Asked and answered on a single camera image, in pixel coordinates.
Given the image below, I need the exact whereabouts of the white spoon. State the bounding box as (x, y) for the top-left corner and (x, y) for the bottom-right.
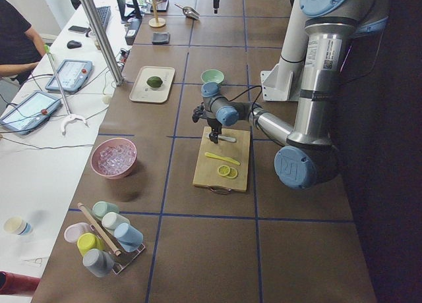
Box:
(206, 134), (237, 143)

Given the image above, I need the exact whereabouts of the light green bowl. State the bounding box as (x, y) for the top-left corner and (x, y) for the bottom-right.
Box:
(200, 69), (225, 85)

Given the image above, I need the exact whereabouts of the pink bowl with ice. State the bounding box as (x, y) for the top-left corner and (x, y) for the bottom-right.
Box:
(90, 138), (137, 179)

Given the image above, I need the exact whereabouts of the yellow plastic knife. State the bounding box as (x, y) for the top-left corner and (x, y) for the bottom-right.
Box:
(204, 151), (241, 165)

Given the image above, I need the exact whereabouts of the bamboo cutting board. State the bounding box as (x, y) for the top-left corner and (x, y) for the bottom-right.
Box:
(193, 126), (251, 192)

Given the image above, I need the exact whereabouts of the metal scoop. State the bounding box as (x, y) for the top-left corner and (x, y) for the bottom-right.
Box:
(175, 3), (200, 20)

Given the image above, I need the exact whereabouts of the upper lemon slice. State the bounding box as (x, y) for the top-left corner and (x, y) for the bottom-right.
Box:
(217, 164), (231, 177)

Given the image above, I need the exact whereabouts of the lemon slice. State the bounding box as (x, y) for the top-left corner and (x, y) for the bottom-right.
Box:
(226, 167), (238, 179)
(217, 164), (231, 177)

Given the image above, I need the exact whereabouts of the lower lemon slice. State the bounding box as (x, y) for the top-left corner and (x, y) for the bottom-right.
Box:
(226, 167), (238, 179)

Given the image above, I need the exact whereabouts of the wooden mug tree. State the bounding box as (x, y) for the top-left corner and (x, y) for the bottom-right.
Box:
(148, 0), (166, 28)

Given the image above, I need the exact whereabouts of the grey folded cloth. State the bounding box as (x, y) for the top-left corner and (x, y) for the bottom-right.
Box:
(152, 32), (170, 45)

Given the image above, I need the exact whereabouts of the green avocado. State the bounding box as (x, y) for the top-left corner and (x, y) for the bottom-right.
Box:
(146, 76), (163, 89)

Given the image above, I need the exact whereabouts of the white rabbit tray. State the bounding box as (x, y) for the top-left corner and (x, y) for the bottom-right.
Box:
(129, 66), (175, 103)

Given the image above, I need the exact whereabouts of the black box with label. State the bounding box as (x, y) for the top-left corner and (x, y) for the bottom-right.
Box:
(125, 18), (141, 45)

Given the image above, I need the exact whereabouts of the black monitor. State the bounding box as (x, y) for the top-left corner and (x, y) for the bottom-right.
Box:
(116, 0), (142, 24)

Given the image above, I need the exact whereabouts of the power strip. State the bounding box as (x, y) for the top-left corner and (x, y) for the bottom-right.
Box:
(117, 48), (130, 69)

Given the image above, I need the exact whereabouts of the black keyboard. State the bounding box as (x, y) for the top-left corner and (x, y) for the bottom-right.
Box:
(96, 6), (111, 30)

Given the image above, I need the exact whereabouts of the blue cup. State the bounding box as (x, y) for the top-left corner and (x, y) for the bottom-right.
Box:
(114, 223), (144, 252)

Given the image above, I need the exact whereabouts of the white cup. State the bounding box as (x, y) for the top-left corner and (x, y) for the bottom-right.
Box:
(102, 211), (130, 234)

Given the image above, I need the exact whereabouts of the green cup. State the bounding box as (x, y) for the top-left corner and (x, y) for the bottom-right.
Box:
(92, 201), (120, 221)

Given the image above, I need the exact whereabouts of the reacher grabber tool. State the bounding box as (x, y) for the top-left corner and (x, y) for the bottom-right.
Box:
(44, 44), (88, 135)

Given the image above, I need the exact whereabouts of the smartphone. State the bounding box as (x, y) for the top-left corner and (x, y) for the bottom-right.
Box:
(68, 25), (90, 34)

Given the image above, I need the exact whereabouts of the black computer mouse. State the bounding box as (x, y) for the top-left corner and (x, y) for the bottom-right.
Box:
(67, 40), (82, 49)

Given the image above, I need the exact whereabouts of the far teach pendant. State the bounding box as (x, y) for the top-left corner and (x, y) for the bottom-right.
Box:
(57, 59), (93, 94)

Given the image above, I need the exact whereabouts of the teach pendant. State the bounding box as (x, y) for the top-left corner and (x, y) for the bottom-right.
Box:
(1, 91), (62, 135)
(57, 59), (93, 94)

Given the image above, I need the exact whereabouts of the cup rack with wooden bar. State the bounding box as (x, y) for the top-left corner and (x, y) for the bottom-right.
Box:
(78, 203), (146, 275)

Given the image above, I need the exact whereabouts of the yellow cup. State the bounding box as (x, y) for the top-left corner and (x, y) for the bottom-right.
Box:
(76, 233), (105, 256)

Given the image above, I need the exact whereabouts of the pink cup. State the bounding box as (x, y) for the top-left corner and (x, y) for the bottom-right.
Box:
(63, 222), (90, 244)

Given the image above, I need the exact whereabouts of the grey cup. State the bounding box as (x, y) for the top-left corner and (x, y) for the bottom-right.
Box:
(82, 248), (115, 277)

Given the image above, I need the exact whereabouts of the near teach pendant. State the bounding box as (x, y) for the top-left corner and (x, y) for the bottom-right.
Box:
(1, 91), (62, 135)

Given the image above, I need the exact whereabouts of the person in black shirt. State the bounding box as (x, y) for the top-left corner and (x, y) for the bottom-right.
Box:
(1, 0), (45, 84)

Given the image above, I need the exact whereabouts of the paper cup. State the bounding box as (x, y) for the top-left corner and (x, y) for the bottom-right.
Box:
(3, 216), (32, 236)

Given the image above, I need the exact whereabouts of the red object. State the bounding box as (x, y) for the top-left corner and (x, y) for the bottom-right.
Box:
(1, 271), (41, 296)

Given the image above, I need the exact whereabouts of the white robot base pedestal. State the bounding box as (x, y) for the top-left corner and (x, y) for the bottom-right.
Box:
(260, 0), (309, 101)

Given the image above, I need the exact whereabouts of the aluminium frame post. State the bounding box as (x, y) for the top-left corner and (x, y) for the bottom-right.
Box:
(80, 0), (124, 86)

